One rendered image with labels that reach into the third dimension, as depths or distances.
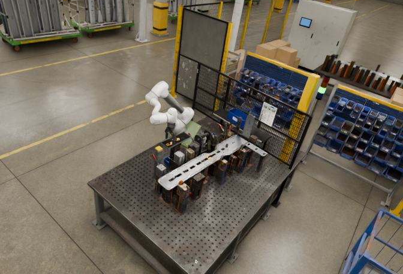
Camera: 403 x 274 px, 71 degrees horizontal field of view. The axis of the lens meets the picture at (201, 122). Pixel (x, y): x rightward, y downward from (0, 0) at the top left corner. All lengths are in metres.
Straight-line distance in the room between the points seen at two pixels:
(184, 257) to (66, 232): 1.67
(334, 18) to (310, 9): 0.77
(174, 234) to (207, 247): 0.34
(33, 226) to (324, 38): 8.60
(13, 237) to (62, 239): 0.53
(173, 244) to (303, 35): 8.15
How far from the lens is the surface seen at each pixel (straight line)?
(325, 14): 9.64
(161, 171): 3.07
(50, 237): 3.99
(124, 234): 3.57
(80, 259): 3.75
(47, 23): 9.67
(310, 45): 9.86
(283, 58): 7.86
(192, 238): 2.99
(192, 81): 6.11
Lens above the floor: 3.14
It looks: 33 degrees down
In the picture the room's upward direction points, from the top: 9 degrees clockwise
